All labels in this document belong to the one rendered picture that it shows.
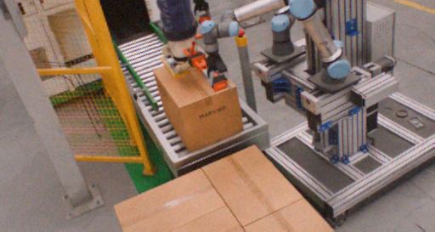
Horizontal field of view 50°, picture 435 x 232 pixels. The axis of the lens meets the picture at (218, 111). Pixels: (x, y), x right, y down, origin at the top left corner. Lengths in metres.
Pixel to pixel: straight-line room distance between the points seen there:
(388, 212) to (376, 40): 1.17
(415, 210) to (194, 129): 1.59
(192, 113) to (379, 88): 1.14
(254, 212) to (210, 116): 0.72
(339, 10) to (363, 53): 0.40
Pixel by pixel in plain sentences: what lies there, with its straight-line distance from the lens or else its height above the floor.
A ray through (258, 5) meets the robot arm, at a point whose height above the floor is 1.56.
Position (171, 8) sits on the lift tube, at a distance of 2.92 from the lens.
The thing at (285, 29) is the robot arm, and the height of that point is 1.21.
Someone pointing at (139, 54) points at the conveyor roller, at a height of 0.55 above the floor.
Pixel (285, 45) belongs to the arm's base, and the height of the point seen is 1.10.
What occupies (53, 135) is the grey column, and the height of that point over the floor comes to 0.70.
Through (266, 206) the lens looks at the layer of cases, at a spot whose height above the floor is 0.54.
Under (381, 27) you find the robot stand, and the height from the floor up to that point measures 1.17.
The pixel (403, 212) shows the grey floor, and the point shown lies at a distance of 3.46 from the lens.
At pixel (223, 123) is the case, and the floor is 0.71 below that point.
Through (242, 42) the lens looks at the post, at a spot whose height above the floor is 0.96.
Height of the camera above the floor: 2.51
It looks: 34 degrees down
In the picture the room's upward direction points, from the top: 12 degrees counter-clockwise
